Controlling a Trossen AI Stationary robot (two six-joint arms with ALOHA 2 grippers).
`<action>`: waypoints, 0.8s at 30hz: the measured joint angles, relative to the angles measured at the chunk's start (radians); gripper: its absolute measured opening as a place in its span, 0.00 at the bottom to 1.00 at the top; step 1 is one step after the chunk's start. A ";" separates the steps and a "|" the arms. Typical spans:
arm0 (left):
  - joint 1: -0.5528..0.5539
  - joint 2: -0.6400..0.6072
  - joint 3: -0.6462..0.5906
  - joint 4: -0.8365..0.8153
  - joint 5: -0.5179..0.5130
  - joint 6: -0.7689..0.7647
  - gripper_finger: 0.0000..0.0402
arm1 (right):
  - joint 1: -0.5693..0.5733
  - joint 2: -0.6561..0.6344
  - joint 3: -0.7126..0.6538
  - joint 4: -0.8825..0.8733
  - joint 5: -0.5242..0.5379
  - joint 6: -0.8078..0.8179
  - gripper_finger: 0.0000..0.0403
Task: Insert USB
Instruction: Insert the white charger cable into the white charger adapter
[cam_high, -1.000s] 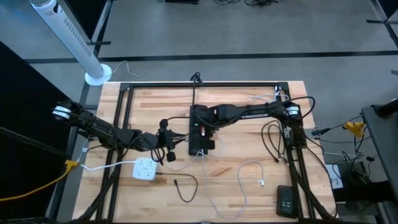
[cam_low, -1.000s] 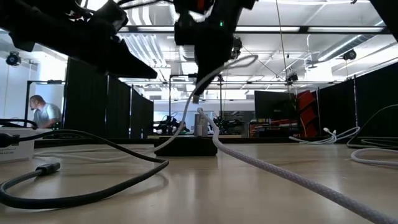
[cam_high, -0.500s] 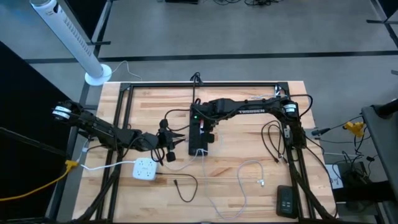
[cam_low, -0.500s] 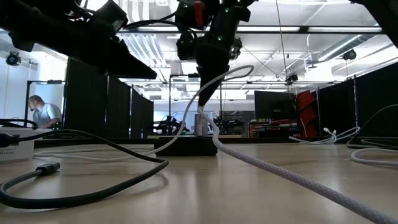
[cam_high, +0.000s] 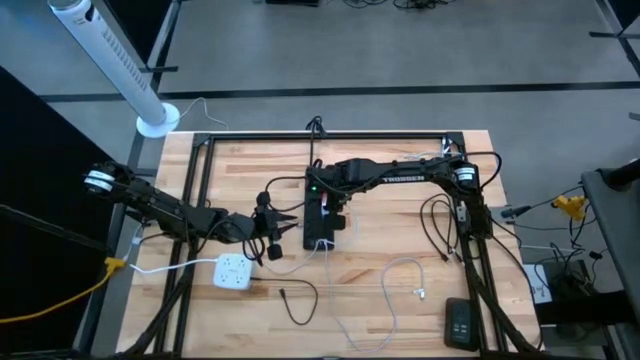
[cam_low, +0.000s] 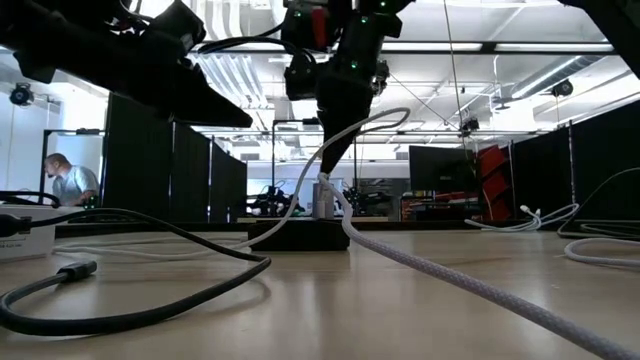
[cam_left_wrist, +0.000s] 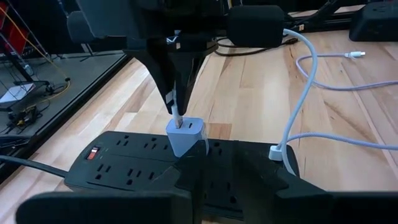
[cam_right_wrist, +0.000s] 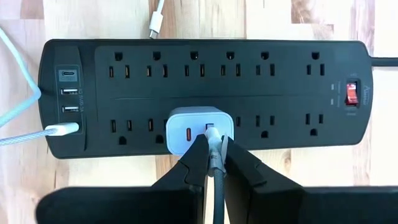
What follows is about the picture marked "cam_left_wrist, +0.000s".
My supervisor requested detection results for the lavender braided USB cable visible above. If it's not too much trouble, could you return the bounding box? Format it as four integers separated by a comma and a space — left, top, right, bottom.
269, 28, 398, 177

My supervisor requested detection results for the white USB cable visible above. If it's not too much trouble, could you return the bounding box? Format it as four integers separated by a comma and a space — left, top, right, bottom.
166, 35, 185, 129

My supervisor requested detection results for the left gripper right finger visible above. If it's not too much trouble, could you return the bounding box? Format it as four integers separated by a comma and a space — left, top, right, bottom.
239, 141, 398, 224

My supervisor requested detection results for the small black power strip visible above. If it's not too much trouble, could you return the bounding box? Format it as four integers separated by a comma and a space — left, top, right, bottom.
348, 1, 398, 43

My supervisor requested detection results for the black power strip cord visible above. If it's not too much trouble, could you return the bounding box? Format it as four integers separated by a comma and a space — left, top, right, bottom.
0, 154, 69, 180

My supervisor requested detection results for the grey office chair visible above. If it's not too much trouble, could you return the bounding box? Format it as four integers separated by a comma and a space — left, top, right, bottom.
66, 11, 124, 63

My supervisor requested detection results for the thin yellow cable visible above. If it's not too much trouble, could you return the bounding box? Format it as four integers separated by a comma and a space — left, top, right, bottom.
0, 5, 72, 108

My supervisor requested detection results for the white wall charger adapter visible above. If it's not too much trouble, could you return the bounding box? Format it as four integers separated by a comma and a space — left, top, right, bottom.
165, 116, 209, 158

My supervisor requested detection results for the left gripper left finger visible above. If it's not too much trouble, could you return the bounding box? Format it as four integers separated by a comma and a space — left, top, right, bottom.
15, 141, 208, 224

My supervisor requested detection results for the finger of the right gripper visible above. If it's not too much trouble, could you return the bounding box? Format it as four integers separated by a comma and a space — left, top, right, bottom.
178, 41, 219, 114
124, 46, 175, 114

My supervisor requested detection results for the black USB cable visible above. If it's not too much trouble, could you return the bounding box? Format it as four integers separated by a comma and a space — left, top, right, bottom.
213, 36, 299, 58

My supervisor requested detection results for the long black power strip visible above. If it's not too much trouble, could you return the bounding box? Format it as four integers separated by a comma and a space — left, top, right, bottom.
63, 130, 301, 220

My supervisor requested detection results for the white flat device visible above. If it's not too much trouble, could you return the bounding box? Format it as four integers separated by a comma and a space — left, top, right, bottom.
0, 82, 37, 110

